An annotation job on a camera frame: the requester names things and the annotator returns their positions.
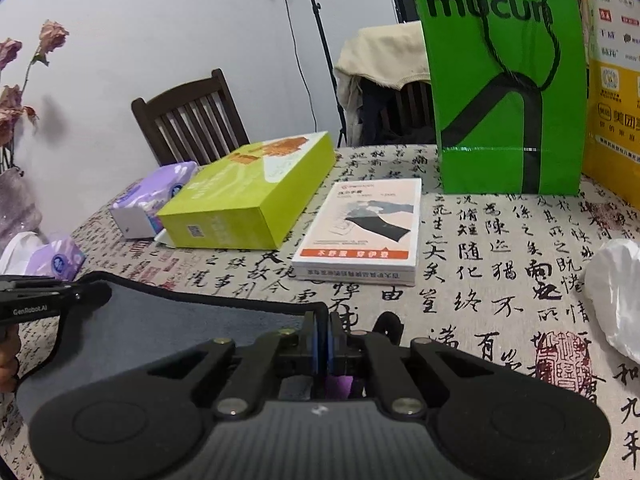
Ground black light stand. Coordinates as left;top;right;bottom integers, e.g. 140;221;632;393
298;0;351;149

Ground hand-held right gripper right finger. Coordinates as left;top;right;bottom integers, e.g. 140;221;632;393
327;312;497;419

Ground purple glass vase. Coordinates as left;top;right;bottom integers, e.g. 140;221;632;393
0;167;44;257

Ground grey towel with black edge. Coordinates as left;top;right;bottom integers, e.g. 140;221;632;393
15;270;404;413

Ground chair with beige cloth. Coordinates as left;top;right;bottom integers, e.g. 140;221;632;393
333;21;432;147

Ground calligraphy printed tablecloth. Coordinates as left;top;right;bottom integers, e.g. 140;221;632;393
0;143;640;480

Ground dried pink flowers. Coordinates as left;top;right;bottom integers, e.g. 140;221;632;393
0;20;70;172

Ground yellow printed bag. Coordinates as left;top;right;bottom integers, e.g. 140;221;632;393
576;0;640;196

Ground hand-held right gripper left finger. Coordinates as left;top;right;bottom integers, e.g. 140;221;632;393
146;310;326;419

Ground green paper bag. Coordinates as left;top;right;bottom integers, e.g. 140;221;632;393
404;0;590;196

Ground dark wooden chair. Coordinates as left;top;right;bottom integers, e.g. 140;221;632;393
131;68;251;167
359;77;439;147

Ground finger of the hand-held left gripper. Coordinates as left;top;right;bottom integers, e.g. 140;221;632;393
56;281;112;309

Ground person's left hand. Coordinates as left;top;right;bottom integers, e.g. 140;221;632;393
0;331;22;394

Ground purple tissue pack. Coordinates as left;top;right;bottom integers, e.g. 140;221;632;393
34;237;87;281
109;161;200;240

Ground white flat box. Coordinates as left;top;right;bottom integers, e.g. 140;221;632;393
291;178;423;287

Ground white plastic bag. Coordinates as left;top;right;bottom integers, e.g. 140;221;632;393
0;231;51;276
583;239;640;357

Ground lime green cardboard box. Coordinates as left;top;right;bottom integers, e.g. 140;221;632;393
156;131;337;251

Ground thin black cable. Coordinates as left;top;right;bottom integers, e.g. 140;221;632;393
277;0;319;136

